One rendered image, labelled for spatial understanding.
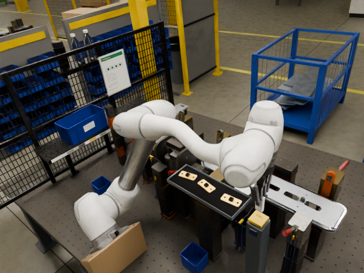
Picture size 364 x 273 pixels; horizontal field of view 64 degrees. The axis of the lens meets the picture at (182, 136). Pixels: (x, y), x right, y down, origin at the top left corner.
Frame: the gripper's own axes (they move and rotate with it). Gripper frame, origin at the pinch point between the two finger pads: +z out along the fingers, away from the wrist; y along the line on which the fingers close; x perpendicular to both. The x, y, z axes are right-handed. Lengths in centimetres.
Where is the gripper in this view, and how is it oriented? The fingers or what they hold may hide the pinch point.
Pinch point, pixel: (259, 203)
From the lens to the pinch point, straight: 113.8
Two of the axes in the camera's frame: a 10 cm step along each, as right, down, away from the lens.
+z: 1.0, 8.3, 5.5
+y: 6.9, -4.6, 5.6
